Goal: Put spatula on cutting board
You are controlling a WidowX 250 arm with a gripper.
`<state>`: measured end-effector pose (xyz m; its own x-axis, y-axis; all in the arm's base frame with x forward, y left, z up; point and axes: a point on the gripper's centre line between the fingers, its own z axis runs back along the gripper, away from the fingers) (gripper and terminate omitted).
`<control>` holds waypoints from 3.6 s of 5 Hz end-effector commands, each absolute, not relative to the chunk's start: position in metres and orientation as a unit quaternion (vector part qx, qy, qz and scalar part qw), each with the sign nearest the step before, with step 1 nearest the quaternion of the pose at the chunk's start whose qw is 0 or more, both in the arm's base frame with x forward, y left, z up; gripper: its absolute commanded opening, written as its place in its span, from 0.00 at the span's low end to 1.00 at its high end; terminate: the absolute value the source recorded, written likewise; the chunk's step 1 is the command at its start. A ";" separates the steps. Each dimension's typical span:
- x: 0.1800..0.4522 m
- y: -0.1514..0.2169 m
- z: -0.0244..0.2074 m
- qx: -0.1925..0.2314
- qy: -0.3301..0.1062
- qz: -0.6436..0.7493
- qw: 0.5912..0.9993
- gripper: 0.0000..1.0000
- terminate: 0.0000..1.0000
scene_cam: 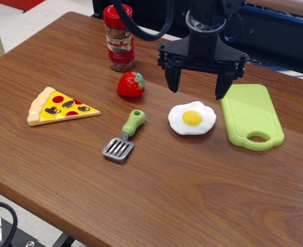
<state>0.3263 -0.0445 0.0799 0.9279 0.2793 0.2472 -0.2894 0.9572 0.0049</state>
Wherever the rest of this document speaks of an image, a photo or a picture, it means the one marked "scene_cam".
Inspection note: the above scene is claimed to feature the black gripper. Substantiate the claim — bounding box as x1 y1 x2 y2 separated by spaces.
157 11 249 100

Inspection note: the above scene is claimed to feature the green handled grey spatula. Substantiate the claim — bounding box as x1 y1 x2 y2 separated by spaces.
102 109 146 162

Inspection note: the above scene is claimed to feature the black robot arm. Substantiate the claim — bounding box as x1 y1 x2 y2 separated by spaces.
157 1 249 99

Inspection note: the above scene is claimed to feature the green plastic cutting board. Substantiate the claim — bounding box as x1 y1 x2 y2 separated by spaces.
221 84 284 151

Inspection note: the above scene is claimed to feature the toy fried egg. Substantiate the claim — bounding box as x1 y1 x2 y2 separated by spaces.
168 101 217 135

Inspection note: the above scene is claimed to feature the toy strawberry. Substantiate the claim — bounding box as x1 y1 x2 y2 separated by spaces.
117 71 146 97

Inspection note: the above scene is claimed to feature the red capped spice jar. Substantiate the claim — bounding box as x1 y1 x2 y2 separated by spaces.
103 5 136 72

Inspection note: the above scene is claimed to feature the toy pizza slice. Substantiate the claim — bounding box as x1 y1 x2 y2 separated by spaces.
27 86 100 126

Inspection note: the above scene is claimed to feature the red box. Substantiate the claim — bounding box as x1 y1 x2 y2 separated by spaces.
0 0 44 11

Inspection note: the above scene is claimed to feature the black metal frame rail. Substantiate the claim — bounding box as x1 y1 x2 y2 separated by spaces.
92 1 303 74

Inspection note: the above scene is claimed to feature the black base bracket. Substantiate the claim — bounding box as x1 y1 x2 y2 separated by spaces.
0 200 76 247

